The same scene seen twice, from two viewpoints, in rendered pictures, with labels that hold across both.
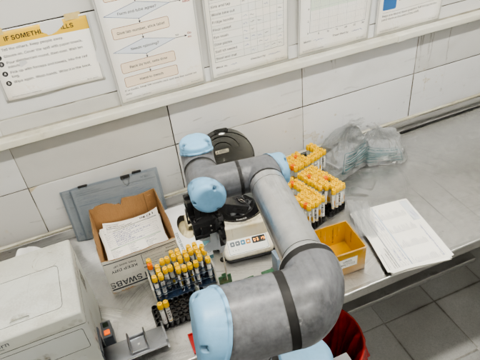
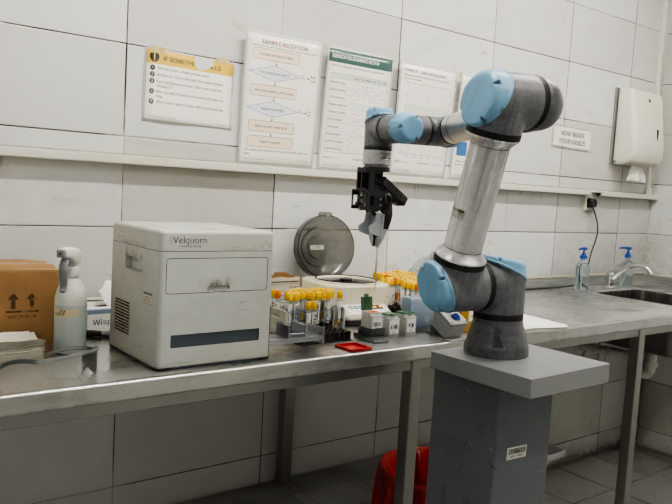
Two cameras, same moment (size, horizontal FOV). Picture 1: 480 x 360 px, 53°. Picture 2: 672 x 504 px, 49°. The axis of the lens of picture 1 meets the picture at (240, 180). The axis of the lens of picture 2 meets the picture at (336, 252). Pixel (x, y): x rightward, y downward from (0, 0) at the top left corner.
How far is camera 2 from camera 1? 1.47 m
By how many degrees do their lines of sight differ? 38
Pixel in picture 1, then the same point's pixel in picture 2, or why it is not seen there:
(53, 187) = not seen: hidden behind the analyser
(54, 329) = (247, 244)
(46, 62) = (189, 94)
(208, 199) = (412, 125)
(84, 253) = not seen: hidden behind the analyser
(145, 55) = (270, 119)
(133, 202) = not seen: hidden behind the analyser
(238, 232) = (356, 294)
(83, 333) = (267, 265)
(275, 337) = (536, 89)
